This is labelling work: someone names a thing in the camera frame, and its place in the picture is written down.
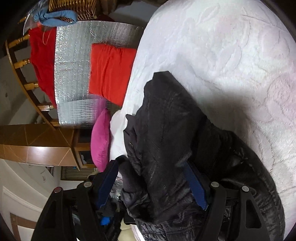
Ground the brown wooden nightstand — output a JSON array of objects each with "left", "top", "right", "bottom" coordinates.
[{"left": 1, "top": 124, "right": 95, "bottom": 169}]

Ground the magenta pillow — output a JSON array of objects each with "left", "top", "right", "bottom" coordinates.
[{"left": 90, "top": 108, "right": 111, "bottom": 172}]

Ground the white textured bedspread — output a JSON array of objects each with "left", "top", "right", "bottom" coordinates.
[{"left": 110, "top": 1, "right": 295, "bottom": 233}]

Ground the blue cloth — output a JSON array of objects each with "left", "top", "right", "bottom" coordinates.
[{"left": 33, "top": 8, "right": 78, "bottom": 27}]

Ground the black padded jacket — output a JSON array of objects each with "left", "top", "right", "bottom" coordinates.
[{"left": 119, "top": 72, "right": 285, "bottom": 240}]

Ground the red cloth on headboard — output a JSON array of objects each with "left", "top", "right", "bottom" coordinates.
[{"left": 29, "top": 27, "right": 57, "bottom": 108}]

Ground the wicker basket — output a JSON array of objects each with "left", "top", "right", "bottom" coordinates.
[{"left": 49, "top": 0, "right": 101, "bottom": 21}]

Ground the red pillow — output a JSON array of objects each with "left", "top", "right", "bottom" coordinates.
[{"left": 89, "top": 43, "right": 137, "bottom": 106}]

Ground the silver foil insulation sheet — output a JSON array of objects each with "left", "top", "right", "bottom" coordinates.
[{"left": 54, "top": 21, "right": 144, "bottom": 126}]

